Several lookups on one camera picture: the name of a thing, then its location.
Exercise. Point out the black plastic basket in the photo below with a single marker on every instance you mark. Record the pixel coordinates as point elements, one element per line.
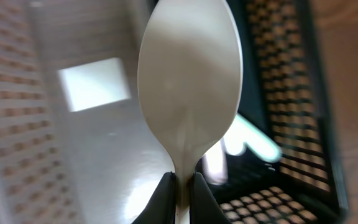
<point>284,95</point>

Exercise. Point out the white plastic fork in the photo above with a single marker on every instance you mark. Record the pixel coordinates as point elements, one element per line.
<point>214,164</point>

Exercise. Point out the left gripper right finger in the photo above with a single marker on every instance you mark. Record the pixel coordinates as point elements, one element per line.
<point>203,207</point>

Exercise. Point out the white spoon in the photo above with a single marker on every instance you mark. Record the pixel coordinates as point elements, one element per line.
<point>190,72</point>

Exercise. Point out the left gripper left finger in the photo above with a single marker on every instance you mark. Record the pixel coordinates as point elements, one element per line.
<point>161,208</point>

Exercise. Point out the pale green plastic fork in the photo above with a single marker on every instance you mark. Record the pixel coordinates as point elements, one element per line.
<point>243,135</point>

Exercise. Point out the clear plastic basket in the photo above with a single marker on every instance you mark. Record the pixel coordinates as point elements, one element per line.
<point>74,146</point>

